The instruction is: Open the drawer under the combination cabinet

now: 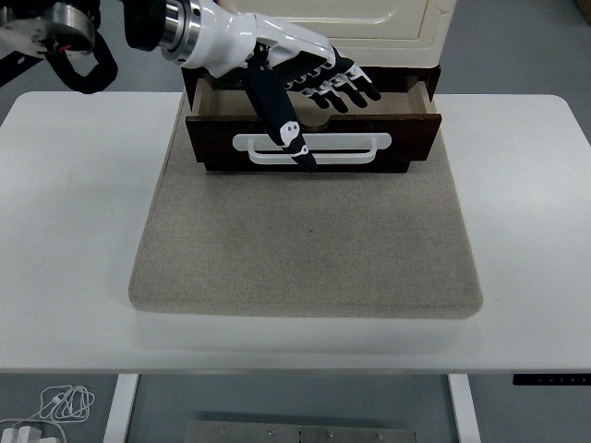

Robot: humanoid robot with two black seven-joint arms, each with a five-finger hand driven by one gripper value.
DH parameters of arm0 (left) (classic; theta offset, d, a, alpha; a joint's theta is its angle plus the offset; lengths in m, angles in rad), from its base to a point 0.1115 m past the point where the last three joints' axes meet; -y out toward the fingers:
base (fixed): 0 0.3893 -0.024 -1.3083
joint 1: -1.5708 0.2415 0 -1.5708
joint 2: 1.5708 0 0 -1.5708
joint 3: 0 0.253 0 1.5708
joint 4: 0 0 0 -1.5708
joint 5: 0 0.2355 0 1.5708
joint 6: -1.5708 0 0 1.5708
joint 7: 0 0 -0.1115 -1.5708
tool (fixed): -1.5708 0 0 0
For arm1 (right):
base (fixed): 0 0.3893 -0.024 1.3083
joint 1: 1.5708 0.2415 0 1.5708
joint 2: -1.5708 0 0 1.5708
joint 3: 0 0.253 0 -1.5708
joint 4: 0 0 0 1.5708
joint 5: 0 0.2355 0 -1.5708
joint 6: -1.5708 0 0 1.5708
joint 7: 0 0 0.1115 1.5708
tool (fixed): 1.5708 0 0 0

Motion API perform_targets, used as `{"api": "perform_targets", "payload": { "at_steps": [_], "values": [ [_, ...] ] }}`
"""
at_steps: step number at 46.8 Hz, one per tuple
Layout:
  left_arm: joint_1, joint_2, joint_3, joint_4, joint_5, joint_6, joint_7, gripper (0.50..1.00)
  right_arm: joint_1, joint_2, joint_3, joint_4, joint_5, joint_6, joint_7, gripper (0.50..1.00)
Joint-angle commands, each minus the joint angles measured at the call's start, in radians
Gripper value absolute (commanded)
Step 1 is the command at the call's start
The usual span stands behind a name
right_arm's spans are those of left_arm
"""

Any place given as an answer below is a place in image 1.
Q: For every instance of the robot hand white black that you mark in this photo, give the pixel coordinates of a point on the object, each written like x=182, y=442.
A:
x=221, y=37

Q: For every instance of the beige fabric mat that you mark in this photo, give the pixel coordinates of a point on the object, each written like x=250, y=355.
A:
x=300, y=240

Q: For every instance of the tan box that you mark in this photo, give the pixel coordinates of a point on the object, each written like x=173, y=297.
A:
x=584, y=8

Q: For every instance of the white table leg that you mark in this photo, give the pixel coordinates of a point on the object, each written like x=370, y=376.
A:
x=121, y=406
x=464, y=406

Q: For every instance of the black table control panel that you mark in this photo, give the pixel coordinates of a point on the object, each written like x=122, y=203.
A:
x=549, y=380

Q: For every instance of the white power adapter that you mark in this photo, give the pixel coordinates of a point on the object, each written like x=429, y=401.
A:
x=23, y=434

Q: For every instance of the dark brown wooden drawer case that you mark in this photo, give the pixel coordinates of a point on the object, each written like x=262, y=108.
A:
x=434, y=83

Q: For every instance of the dark brown wooden drawer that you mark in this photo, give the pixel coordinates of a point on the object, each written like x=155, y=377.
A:
x=406, y=138

